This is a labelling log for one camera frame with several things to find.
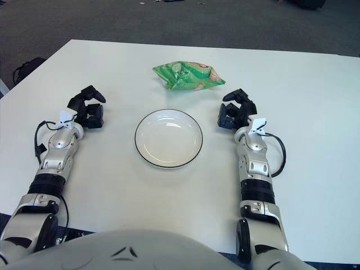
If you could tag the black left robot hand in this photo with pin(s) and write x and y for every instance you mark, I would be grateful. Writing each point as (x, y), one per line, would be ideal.
(92, 115)

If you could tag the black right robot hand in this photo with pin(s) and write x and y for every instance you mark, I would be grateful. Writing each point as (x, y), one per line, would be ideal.
(242, 112)

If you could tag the green chips bag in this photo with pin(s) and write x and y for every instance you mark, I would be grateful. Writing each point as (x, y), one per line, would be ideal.
(185, 74)

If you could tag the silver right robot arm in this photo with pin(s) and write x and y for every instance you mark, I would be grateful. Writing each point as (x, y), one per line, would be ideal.
(253, 146)

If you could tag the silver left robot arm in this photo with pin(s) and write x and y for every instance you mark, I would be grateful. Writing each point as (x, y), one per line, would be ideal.
(59, 143)

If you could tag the white plate with black rim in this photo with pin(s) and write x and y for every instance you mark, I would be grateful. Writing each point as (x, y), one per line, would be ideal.
(168, 139)

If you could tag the black bag on floor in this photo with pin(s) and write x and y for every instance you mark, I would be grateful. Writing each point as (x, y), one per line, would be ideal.
(28, 69)

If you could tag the white table leg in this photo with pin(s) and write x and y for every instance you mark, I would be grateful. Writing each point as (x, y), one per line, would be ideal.
(2, 88)

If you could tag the dark object on floor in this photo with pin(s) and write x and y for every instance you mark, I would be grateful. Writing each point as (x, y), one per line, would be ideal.
(308, 4)

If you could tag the dark flat floor item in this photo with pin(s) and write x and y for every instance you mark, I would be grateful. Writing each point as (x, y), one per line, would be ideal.
(171, 0)

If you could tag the grey robot torso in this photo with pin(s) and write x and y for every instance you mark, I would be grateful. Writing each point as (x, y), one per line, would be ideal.
(126, 253)

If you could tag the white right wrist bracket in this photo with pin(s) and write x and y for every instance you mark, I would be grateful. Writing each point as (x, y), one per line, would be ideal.
(258, 123)

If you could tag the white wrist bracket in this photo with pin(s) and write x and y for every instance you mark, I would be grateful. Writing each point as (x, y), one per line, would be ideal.
(65, 116)
(258, 123)

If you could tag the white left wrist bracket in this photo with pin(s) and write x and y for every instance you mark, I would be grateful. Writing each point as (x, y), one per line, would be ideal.
(65, 116)

